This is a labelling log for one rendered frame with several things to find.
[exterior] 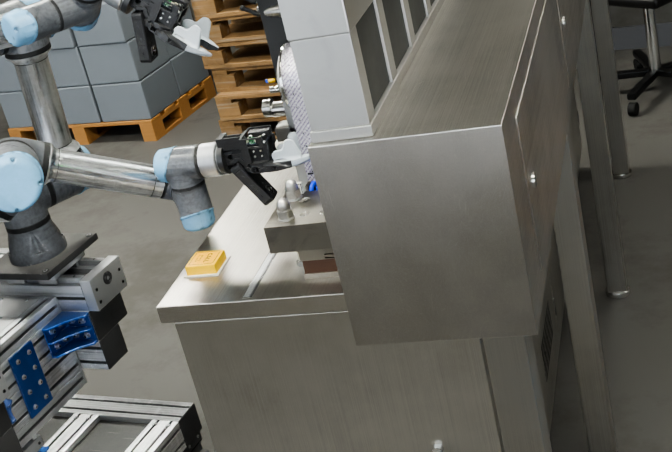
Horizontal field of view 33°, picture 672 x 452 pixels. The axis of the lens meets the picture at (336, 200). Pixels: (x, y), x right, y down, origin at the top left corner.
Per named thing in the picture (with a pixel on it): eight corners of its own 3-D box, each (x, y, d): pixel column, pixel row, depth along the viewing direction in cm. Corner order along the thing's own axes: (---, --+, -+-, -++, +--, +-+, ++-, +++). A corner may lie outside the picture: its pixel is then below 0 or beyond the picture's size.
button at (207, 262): (198, 261, 250) (195, 251, 249) (227, 258, 248) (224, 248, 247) (187, 276, 244) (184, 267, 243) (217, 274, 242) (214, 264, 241)
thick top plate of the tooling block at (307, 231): (291, 218, 243) (284, 193, 240) (474, 200, 231) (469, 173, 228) (270, 254, 229) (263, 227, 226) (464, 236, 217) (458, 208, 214)
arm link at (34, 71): (35, 201, 301) (-27, 6, 275) (83, 179, 309) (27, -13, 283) (56, 213, 292) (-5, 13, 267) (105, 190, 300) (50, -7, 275)
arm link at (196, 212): (210, 209, 261) (198, 166, 257) (220, 226, 251) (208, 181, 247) (178, 220, 260) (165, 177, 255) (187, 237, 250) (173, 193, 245)
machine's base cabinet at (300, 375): (435, 182, 488) (396, -11, 454) (586, 166, 468) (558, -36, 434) (269, 631, 269) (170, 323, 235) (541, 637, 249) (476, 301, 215)
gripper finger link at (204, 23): (226, 31, 239) (186, 11, 237) (215, 54, 242) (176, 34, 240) (229, 25, 241) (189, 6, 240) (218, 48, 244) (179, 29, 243)
